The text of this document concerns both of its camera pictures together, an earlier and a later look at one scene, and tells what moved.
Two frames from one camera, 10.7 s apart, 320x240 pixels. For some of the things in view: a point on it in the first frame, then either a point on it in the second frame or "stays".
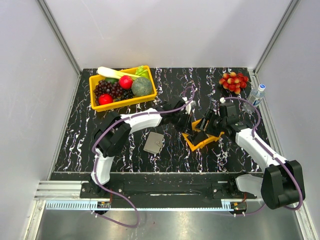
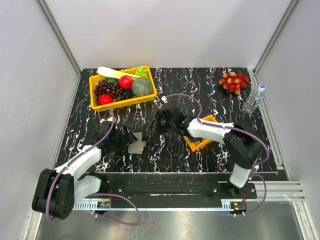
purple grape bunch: [103, 87] stays
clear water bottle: [255, 98] stays
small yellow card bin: [210, 139] stays
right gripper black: [208, 116] to [154, 126]
